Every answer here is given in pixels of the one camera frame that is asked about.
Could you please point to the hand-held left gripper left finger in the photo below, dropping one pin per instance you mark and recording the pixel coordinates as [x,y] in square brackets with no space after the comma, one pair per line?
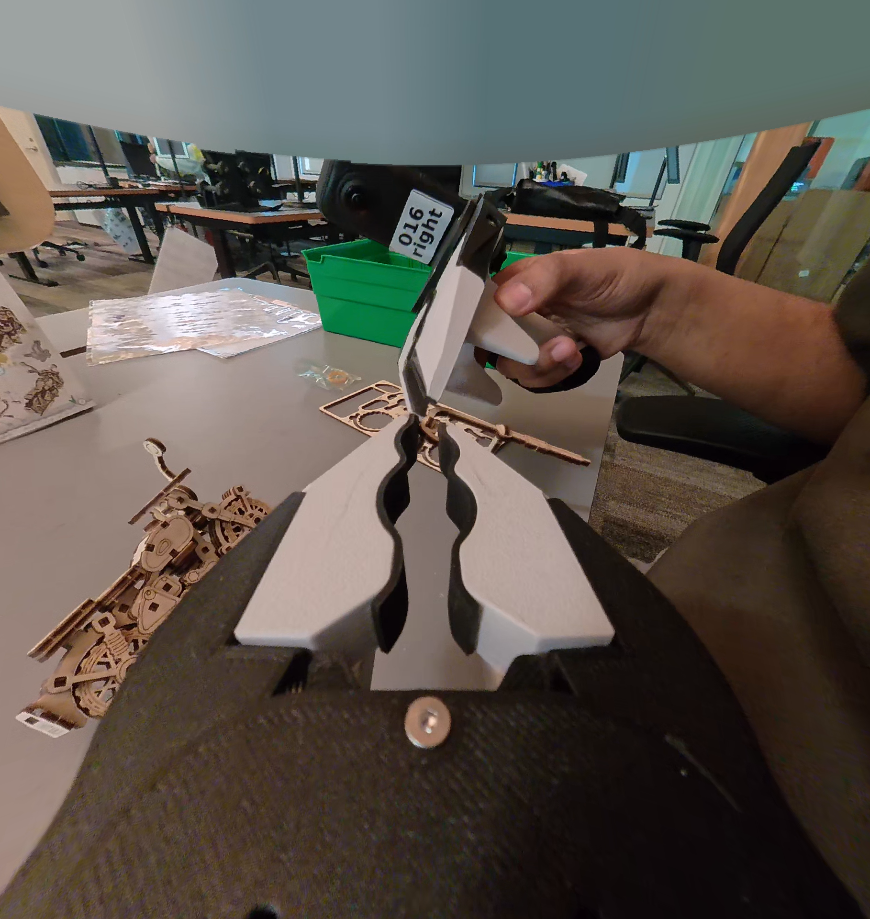
[313,560]

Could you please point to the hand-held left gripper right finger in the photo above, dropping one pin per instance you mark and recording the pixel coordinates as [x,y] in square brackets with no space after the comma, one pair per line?
[528,567]

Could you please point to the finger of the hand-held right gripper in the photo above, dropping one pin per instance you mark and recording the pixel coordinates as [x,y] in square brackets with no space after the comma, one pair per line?
[406,370]
[453,323]

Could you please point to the laser-cut wooden puzzle sheet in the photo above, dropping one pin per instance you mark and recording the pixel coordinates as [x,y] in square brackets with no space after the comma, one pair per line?
[367,416]

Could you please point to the orange-edged office desk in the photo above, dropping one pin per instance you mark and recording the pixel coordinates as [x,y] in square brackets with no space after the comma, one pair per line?
[550,228]

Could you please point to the wooden-top office desk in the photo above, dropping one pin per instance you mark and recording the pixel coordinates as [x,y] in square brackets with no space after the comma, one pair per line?
[212,213]
[97,192]

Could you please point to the grey desk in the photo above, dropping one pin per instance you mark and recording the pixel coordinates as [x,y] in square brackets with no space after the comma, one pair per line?
[191,445]

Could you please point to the person's right hand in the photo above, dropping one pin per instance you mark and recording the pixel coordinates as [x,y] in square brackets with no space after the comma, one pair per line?
[593,301]

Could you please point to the small clear parts bag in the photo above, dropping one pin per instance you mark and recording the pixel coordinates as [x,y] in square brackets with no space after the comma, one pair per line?
[325,375]

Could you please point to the green plastic bin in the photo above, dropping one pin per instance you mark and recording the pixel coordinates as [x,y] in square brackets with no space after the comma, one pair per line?
[363,294]

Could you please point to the black equipment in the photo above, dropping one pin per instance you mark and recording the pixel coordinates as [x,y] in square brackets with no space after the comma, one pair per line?
[234,183]

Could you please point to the wooden motorcycle model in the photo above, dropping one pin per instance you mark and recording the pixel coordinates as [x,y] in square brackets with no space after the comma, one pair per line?
[162,560]

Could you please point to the black bag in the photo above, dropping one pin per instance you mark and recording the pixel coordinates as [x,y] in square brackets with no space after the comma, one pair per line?
[571,201]

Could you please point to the pale grey panel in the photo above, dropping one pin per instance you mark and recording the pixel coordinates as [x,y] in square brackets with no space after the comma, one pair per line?
[184,262]

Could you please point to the clear plastic wrapped sheets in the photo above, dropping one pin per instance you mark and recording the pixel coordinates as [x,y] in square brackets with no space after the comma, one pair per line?
[191,319]

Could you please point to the person's brown trousers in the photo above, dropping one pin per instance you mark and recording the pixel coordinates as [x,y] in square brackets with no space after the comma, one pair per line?
[787,646]

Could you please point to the white barcode label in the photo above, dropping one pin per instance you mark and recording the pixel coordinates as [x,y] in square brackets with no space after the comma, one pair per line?
[44,721]

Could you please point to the printed puzzle box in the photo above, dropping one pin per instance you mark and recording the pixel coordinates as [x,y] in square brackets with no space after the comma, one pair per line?
[18,359]

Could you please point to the light wooden chair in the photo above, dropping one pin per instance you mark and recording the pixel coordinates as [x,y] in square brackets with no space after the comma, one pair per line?
[11,187]

